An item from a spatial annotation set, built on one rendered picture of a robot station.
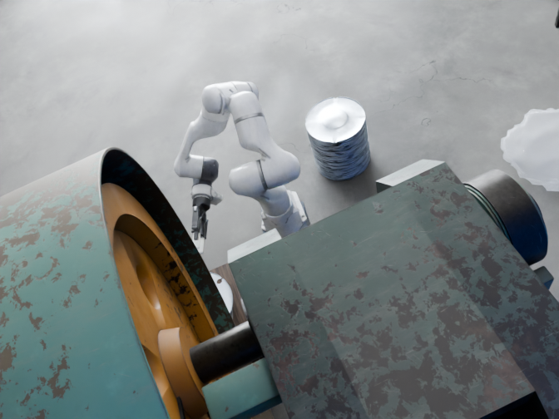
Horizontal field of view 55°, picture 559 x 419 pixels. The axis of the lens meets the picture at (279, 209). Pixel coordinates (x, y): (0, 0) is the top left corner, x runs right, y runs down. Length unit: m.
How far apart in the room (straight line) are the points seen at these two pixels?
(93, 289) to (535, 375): 0.55
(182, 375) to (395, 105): 2.37
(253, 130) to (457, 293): 1.19
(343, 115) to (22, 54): 2.77
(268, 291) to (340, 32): 2.88
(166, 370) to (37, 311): 0.33
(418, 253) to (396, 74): 2.47
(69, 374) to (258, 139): 1.33
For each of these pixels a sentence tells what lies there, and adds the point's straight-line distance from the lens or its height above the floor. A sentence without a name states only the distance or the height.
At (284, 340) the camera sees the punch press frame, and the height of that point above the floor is 1.50.
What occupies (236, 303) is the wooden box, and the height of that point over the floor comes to 0.35.
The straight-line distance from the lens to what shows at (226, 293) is 2.13.
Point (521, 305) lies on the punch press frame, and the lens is 0.80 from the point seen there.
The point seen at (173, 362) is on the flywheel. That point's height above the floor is 1.41.
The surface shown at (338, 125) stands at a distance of 2.59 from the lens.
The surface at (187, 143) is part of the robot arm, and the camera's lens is 2.17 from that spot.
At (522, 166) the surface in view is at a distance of 2.68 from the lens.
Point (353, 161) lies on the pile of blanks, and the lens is 2.67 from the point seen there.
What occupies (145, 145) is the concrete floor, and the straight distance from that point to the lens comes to 3.32.
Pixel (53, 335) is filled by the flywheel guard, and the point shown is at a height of 1.73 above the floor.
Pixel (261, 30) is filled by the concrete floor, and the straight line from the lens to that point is 3.76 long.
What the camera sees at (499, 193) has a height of 1.42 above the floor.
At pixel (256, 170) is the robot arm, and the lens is 1.83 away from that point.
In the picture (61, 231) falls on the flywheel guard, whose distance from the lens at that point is 0.71.
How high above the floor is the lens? 2.23
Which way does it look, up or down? 54 degrees down
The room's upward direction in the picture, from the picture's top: 22 degrees counter-clockwise
